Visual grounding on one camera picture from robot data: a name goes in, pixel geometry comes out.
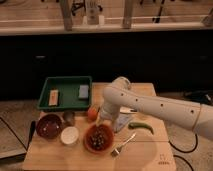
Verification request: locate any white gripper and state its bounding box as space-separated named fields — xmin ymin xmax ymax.
xmin=95 ymin=102 xmax=120 ymax=127

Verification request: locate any dark red grape bunch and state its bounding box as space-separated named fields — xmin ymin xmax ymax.
xmin=90 ymin=129 xmax=107 ymax=150

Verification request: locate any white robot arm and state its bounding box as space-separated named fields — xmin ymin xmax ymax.
xmin=96 ymin=77 xmax=213 ymax=141

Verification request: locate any red-orange bowl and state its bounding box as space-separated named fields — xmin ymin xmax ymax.
xmin=83 ymin=124 xmax=114 ymax=154

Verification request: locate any small white bowl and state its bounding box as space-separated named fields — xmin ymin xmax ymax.
xmin=60 ymin=126 xmax=79 ymax=145

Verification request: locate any dark purple bowl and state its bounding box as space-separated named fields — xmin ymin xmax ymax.
xmin=36 ymin=114 xmax=62 ymax=139

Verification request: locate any orange fruit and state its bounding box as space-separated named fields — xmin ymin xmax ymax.
xmin=87 ymin=106 xmax=99 ymax=121

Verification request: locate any grey-blue folded cloth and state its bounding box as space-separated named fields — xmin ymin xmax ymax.
xmin=113 ymin=114 xmax=133 ymax=133

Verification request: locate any brown kiwi fruit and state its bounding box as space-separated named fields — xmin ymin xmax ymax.
xmin=63 ymin=111 xmax=75 ymax=126

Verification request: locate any green chili pepper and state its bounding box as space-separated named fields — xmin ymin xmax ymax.
xmin=128 ymin=122 xmax=154 ymax=134

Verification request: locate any metal fork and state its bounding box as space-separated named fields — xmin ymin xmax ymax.
xmin=111 ymin=133 xmax=136 ymax=157

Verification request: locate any blue-grey sponge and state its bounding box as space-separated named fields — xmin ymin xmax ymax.
xmin=79 ymin=85 xmax=89 ymax=99

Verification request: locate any light green cup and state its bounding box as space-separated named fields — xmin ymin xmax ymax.
xmin=138 ymin=113 xmax=149 ymax=120

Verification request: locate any green plastic tray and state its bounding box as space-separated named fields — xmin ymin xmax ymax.
xmin=38 ymin=76 xmax=92 ymax=112

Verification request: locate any wooden block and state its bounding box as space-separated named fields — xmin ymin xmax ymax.
xmin=49 ymin=89 xmax=59 ymax=106

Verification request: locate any white-handled knife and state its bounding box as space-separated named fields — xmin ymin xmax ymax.
xmin=120 ymin=107 xmax=137 ymax=114

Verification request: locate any black cable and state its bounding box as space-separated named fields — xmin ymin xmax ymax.
xmin=168 ymin=133 xmax=199 ymax=171

